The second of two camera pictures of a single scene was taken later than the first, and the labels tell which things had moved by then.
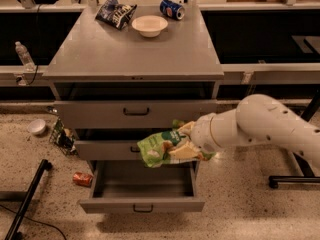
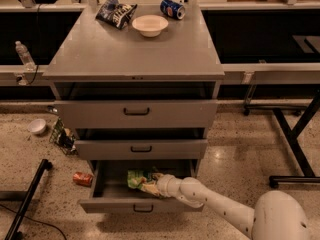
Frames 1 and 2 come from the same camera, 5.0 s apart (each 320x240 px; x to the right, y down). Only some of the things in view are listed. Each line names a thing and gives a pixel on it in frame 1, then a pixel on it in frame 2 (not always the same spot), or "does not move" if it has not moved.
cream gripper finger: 184,151 → 150,188
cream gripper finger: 187,128 → 155,175
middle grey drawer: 107,150 does not move
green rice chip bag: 154,149 → 134,176
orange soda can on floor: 83,179 does not move
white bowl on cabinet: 150,25 does not move
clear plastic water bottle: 25,56 does not move
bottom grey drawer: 128,186 does not move
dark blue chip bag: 116,14 does not move
